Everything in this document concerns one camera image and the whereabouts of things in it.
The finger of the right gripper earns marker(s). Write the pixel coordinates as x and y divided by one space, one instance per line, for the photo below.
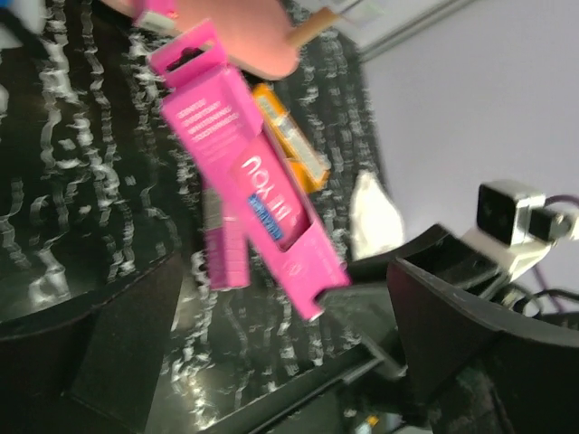
365 305

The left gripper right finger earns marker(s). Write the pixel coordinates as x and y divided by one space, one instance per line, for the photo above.
478 367

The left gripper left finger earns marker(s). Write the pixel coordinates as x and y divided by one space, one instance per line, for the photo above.
90 364

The pink BeYou box front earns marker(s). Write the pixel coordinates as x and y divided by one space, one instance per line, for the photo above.
228 264

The pink beyou box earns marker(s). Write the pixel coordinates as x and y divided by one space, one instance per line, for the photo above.
212 112
155 15
228 264

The orange barcode toothpaste box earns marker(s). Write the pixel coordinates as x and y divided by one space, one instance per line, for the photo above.
310 168

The pink BeYou box back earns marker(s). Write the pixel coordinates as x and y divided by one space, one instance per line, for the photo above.
155 15

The pink three-tier shelf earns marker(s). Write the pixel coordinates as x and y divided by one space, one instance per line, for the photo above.
257 35

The white crumpled cloth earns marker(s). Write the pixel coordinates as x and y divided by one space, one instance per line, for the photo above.
376 226

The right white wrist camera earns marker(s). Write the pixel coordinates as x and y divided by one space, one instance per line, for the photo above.
516 225

